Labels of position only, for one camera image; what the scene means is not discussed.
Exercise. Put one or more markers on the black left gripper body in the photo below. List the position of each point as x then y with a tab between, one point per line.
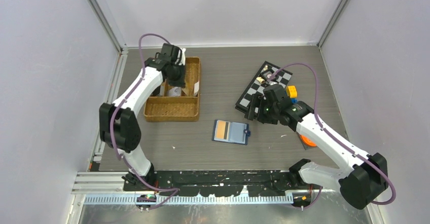
178	77

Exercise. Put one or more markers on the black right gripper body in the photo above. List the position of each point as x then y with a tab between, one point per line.
267	113

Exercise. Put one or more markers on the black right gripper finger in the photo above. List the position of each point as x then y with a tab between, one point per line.
251	113
257	101

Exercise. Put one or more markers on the blue card holder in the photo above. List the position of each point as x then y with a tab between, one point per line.
238	133

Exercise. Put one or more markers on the tan credit card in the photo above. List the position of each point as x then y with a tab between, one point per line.
222	130

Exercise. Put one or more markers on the gold VIP credit card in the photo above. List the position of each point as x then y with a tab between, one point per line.
196	89

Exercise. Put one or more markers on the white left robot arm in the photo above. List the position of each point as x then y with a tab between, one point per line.
118	125

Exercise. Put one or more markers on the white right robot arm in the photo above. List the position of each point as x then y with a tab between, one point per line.
359	177

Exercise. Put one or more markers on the white credit card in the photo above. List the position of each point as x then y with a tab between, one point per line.
174	92

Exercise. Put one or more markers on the black white chessboard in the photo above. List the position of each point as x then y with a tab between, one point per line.
283	78

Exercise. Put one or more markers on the blue yellow toy car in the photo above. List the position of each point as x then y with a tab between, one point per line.
292	93

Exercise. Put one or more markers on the woven bamboo cutlery tray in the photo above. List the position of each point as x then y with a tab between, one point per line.
185	108

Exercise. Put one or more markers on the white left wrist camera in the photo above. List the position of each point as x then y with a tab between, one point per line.
182	60

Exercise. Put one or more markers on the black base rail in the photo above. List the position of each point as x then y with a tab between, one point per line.
218	183

